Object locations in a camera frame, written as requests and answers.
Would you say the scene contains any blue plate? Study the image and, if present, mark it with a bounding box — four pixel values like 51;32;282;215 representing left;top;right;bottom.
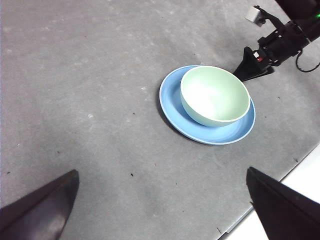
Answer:
159;65;257;146

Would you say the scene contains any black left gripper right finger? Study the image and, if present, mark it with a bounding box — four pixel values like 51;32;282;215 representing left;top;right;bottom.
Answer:
246;166;320;240

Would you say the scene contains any black cable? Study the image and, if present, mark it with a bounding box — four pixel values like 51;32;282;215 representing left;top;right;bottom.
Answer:
295;49;320;74

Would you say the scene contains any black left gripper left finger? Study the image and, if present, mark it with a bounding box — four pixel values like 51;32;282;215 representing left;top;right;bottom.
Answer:
0;169;81;240

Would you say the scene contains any pale grey camera box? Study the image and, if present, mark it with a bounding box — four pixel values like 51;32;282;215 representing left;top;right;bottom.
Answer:
244;5;267;27

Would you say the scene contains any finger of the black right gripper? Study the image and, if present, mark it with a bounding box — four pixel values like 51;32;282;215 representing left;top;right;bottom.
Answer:
232;46;267;77
240;67;275;82

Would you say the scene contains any green bowl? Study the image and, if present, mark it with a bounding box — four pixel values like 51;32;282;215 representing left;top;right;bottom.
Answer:
179;65;252;128

